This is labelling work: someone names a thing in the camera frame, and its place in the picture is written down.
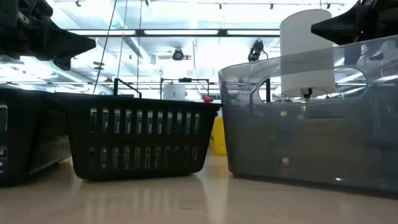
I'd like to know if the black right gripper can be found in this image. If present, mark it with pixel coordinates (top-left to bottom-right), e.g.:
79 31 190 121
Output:
310 0 398 46

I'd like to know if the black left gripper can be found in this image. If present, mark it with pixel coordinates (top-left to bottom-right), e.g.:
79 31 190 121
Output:
0 0 97 71

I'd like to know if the black slotted plastic basket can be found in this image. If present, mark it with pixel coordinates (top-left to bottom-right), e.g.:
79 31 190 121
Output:
0 88 73 188
46 91 222 181

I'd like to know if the grey translucent plastic bin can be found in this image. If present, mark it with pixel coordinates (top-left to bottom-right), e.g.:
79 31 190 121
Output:
218 34 398 192

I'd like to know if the yellow slotted plastic basket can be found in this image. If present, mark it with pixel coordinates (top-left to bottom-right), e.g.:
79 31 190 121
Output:
210 116 228 156

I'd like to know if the white cylindrical bin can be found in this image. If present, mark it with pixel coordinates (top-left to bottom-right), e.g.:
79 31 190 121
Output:
279 8 336 100

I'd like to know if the black ceiling spotlight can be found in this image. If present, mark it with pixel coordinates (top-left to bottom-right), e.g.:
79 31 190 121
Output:
248 39 269 62
171 48 192 62

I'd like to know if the thin hanging black cable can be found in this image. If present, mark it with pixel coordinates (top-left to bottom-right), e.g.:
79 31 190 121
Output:
92 0 118 95

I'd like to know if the black overhead light rail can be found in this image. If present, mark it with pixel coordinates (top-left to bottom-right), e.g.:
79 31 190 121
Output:
65 29 280 39

